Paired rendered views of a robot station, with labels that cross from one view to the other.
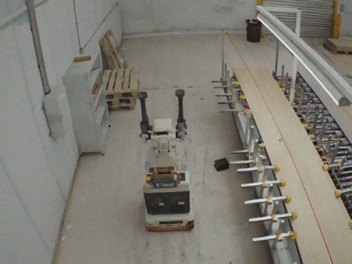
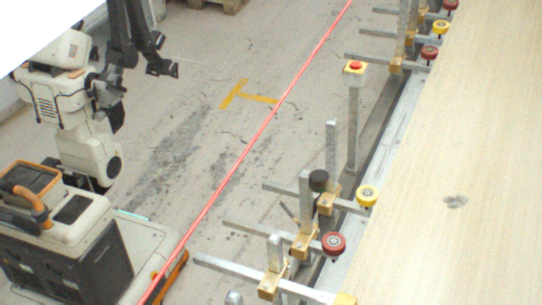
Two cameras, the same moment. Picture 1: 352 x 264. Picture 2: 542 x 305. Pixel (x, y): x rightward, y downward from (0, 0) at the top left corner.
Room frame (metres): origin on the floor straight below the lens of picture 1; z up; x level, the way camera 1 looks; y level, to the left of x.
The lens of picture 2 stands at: (1.72, -1.43, 2.39)
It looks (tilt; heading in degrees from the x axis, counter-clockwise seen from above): 41 degrees down; 27
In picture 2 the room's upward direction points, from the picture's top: 5 degrees counter-clockwise
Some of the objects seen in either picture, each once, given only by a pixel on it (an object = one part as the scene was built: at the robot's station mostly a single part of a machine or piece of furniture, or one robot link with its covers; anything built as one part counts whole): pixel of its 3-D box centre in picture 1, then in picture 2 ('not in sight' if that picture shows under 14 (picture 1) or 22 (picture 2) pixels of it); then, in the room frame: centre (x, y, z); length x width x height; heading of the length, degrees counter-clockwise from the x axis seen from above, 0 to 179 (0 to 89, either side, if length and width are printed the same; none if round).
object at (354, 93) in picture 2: (246, 130); (353, 129); (3.44, -0.93, 0.93); 0.05 x 0.05 x 0.45; 0
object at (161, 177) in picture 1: (165, 174); (31, 187); (2.76, 0.15, 0.87); 0.23 x 0.15 x 0.11; 90
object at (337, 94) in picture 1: (291, 44); not in sight; (2.93, -1.26, 2.34); 2.40 x 0.12 x 0.08; 0
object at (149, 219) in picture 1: (169, 207); (97, 275); (2.88, 0.15, 0.16); 0.67 x 0.64 x 0.25; 0
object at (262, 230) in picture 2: (247, 162); (279, 236); (2.89, -0.84, 0.84); 0.43 x 0.03 x 0.04; 90
